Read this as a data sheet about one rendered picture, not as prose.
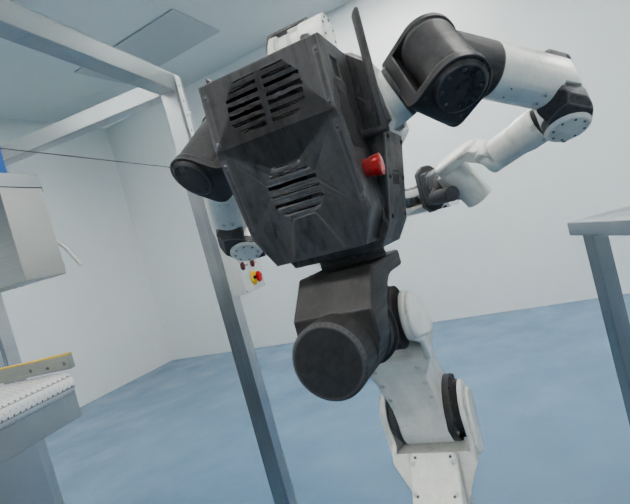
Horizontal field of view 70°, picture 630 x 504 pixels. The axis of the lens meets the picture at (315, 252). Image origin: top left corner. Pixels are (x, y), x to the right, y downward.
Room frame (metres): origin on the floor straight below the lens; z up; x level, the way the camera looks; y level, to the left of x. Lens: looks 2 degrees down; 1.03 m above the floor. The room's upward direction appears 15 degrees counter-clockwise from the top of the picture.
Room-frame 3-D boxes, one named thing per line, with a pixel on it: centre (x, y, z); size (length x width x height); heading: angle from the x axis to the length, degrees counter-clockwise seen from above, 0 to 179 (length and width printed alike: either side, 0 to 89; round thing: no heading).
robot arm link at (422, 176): (1.18, -0.35, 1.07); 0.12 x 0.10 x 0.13; 7
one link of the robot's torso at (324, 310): (0.74, -0.03, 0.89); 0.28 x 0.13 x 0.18; 156
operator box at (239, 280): (1.65, 0.27, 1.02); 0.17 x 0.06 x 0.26; 163
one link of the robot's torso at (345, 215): (0.77, -0.05, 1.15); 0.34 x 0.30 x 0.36; 66
